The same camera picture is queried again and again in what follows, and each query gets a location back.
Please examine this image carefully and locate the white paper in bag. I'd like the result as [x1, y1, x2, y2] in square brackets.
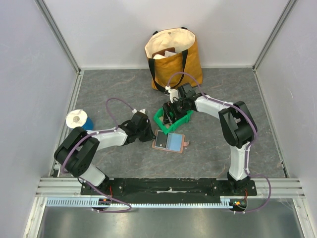
[153, 51, 177, 60]

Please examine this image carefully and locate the green plastic bin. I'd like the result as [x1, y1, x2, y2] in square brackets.
[153, 108, 194, 135]

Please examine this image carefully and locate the right aluminium frame post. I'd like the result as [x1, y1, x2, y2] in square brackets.
[252, 0, 297, 72]

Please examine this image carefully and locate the grey slotted cable duct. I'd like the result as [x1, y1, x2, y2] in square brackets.
[46, 196, 233, 209]

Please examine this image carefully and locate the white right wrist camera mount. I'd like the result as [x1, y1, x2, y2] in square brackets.
[165, 86, 179, 103]

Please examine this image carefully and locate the blue white tissue roll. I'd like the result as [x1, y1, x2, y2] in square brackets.
[65, 109, 94, 130]

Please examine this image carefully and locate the black VIP credit card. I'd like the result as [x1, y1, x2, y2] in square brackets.
[155, 131, 168, 148]

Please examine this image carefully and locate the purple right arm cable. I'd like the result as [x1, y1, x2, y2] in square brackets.
[164, 71, 273, 214]

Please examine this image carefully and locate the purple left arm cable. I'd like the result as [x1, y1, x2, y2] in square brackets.
[60, 98, 138, 174]

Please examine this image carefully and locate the left aluminium frame post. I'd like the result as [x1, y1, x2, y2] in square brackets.
[35, 0, 81, 73]

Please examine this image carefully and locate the aluminium frame post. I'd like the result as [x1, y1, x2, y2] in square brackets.
[35, 0, 81, 73]
[252, 0, 297, 72]

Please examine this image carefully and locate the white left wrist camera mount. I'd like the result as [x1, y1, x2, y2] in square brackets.
[132, 109, 146, 114]

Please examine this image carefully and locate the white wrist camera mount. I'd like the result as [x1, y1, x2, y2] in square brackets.
[132, 109, 146, 114]
[165, 86, 179, 103]

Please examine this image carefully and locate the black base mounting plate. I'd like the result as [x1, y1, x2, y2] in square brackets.
[80, 177, 257, 204]

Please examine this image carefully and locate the mustard yellow tote bag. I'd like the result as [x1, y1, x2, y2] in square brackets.
[145, 27, 203, 92]

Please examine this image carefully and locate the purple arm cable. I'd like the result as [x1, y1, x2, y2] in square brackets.
[60, 98, 138, 174]
[164, 71, 273, 214]

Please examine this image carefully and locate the pink leather card holder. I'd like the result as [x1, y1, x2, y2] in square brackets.
[152, 130, 189, 153]

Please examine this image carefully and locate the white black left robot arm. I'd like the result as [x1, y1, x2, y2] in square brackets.
[54, 111, 156, 195]

